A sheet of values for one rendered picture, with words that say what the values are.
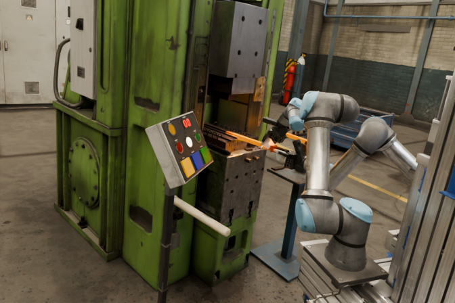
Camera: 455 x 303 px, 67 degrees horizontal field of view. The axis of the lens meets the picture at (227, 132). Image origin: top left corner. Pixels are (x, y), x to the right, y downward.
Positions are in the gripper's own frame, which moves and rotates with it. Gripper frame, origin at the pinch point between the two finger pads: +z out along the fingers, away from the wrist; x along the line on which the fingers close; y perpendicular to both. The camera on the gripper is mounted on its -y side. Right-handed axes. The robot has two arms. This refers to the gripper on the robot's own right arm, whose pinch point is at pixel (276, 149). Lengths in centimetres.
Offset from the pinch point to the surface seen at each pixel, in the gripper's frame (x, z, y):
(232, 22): -17, 27, -65
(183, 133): -57, 13, -13
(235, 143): -3.9, 27.7, 3.6
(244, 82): -2.5, 27.2, -33.3
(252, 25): -1, 27, -66
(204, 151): -44.7, 12.0, -2.5
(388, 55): 816, 232, -66
